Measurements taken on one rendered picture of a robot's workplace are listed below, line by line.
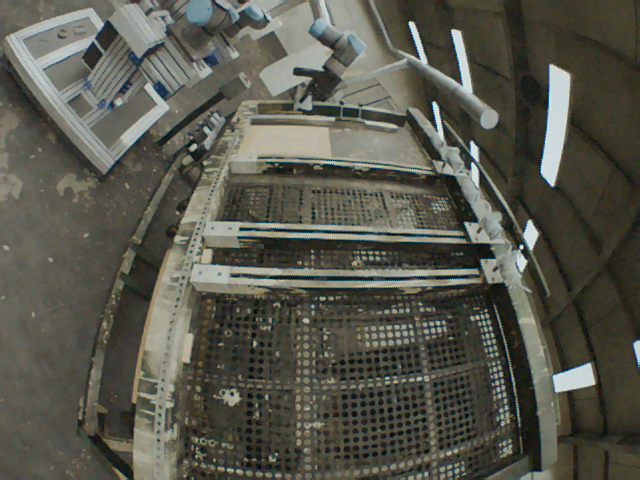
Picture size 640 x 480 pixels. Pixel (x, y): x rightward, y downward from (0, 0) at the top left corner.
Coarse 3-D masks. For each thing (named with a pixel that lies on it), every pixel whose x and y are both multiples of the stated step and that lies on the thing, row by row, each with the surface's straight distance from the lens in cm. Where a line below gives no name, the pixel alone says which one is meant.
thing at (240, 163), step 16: (240, 160) 118; (256, 160) 117; (272, 160) 116; (288, 160) 115; (304, 160) 115; (320, 160) 117; (336, 160) 119; (352, 160) 120; (368, 160) 122; (432, 160) 135; (352, 176) 120; (368, 176) 122; (384, 176) 123; (400, 176) 126; (416, 176) 129; (432, 176) 132; (464, 176) 138
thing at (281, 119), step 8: (256, 120) 166; (264, 120) 165; (272, 120) 164; (280, 120) 164; (288, 120) 163; (296, 120) 163; (304, 120) 163; (312, 120) 163; (320, 120) 163; (328, 120) 163; (360, 128) 168; (368, 128) 169; (376, 128) 170; (384, 128) 171; (392, 128) 172
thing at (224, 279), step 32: (512, 256) 96; (224, 288) 80; (256, 288) 76; (288, 288) 75; (320, 288) 74; (352, 288) 76; (384, 288) 79; (416, 288) 84; (448, 288) 92; (480, 288) 104
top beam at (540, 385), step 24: (408, 120) 196; (432, 144) 158; (456, 192) 131; (480, 216) 119; (504, 288) 104; (504, 312) 104; (528, 312) 106; (504, 336) 105; (528, 336) 101; (528, 360) 99; (528, 384) 100; (528, 408) 103; (552, 408) 107; (528, 432) 106; (552, 432) 108; (552, 456) 111
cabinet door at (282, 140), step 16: (256, 128) 156; (272, 128) 155; (288, 128) 154; (304, 128) 154; (320, 128) 156; (256, 144) 140; (272, 144) 138; (288, 144) 138; (304, 144) 138; (320, 144) 139
